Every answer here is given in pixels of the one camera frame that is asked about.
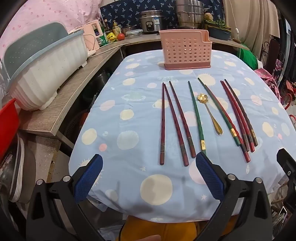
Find pink patterned cloth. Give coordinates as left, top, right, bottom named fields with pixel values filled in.
left=254, top=68, right=282, bottom=100

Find silver rice cooker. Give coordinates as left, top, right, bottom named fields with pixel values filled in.
left=139, top=10, right=165, bottom=35

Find small lidded steel pot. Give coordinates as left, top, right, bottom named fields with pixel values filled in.
left=122, top=24, right=138, bottom=36

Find pink appliance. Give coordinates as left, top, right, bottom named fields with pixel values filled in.
left=83, top=20, right=102, bottom=52

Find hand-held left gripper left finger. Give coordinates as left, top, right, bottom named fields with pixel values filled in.
left=26, top=153, right=105, bottom=241

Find gold flower spoon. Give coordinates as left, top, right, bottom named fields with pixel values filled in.
left=197, top=93, right=223, bottom=135

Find green chopstick with gold band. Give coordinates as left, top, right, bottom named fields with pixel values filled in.
left=187, top=81, right=207, bottom=155
left=198, top=77, right=242, bottom=147

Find hanging clothes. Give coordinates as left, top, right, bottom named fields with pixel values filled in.
left=274, top=14, right=296, bottom=81

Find beige curtain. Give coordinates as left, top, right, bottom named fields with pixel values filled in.
left=223, top=0, right=279, bottom=50

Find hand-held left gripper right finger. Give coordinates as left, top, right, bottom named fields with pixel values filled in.
left=195, top=152, right=273, bottom=241

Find white cable with switch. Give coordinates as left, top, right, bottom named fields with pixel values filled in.
left=228, top=0, right=239, bottom=39

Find red plastic bin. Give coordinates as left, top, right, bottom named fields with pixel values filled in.
left=0, top=98, right=20, bottom=161

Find black chopstick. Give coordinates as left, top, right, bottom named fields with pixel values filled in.
left=224, top=79, right=258, bottom=147

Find steel steamer pot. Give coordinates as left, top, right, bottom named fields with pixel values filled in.
left=174, top=0, right=204, bottom=29

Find red chopstick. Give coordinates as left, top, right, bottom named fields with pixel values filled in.
left=222, top=81, right=255, bottom=153
left=220, top=80, right=251, bottom=163

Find pink floral cloth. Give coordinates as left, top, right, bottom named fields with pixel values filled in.
left=0, top=0, right=102, bottom=48

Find blue planet print tablecloth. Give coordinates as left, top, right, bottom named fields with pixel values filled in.
left=69, top=49, right=293, bottom=223

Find dark blue patterned cloth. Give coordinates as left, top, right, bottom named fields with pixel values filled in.
left=100, top=0, right=225, bottom=26

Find grey and white shoe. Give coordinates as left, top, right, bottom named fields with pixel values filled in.
left=8, top=136, right=26, bottom=202

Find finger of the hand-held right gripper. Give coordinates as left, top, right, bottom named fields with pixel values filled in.
left=277, top=148, right=296, bottom=186

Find pink perforated utensil holder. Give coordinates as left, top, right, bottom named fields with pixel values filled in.
left=159, top=29, right=212, bottom=71

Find white tub with blue rim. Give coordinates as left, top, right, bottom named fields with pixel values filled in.
left=6, top=30, right=89, bottom=111

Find dark wooden chair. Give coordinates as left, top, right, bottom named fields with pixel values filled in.
left=261, top=38, right=281, bottom=70

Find green cloth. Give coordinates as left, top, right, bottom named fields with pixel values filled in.
left=238, top=44, right=259, bottom=70

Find yellow-capped bottle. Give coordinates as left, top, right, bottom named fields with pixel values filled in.
left=112, top=21, right=122, bottom=36

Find grey-blue perforated lid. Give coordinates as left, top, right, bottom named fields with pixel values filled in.
left=3, top=22, right=70, bottom=78

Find blue planter with plants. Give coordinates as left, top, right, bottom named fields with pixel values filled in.
left=204, top=20, right=232, bottom=41

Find dark brown chopstick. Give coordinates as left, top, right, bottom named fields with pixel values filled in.
left=163, top=84, right=189, bottom=167
left=169, top=80, right=197, bottom=159
left=159, top=82, right=165, bottom=166

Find glass food container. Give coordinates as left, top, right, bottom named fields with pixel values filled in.
left=126, top=29, right=143, bottom=39

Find wooden counter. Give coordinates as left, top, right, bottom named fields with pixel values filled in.
left=18, top=32, right=250, bottom=139

